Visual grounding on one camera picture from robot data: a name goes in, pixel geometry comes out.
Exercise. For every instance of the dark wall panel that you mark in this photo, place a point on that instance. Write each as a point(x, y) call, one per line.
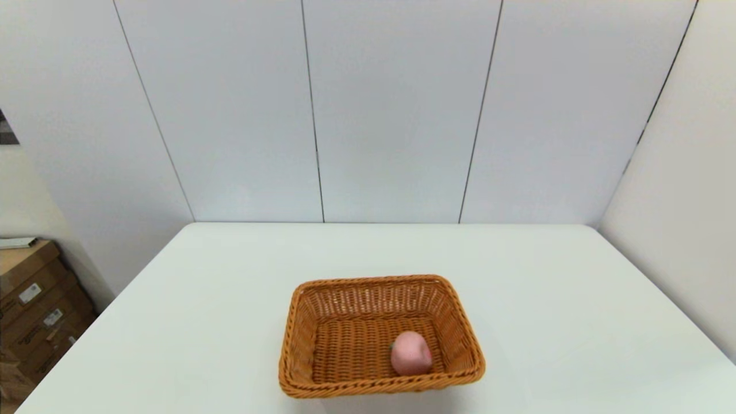
point(7, 129)

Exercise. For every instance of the orange woven wicker basket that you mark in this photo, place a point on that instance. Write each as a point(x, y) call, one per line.
point(345, 351)

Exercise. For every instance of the crumpled brown cardboard box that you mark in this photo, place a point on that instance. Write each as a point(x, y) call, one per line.
point(11, 374)

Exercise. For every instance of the flat white item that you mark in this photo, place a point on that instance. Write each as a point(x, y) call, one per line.
point(17, 242)

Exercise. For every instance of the pink peach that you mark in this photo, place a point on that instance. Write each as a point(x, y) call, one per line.
point(411, 353)

